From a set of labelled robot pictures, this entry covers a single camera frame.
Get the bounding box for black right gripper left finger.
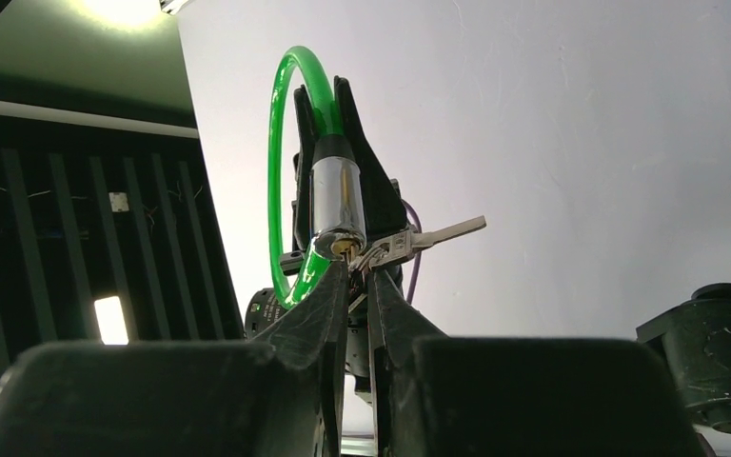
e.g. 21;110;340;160
0;262;348;456

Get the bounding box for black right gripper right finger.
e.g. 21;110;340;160
367;272;703;456

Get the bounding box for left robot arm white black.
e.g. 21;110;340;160
245;76;421;404

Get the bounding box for silver cable lock keys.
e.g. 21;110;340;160
349;215;486;272

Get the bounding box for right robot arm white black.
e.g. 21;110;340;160
0;263;731;456

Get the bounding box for green cable lock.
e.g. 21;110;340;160
267;46;366;310

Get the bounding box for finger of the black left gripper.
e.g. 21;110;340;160
333;76;407;241
292;85;319;251

